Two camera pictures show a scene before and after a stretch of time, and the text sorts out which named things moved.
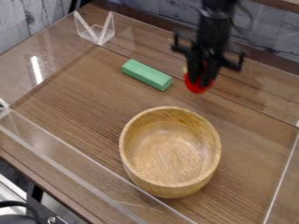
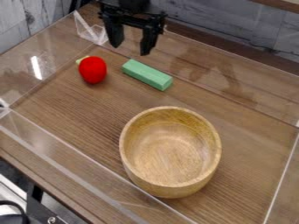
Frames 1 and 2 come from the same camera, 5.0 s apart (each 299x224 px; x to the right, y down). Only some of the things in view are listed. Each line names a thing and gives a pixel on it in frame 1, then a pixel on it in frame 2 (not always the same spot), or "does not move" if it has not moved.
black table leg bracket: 38,213 does not move
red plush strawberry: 198,87 → 93,68
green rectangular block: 146,74 does not move
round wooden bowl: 170,150 does not move
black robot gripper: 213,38 → 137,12
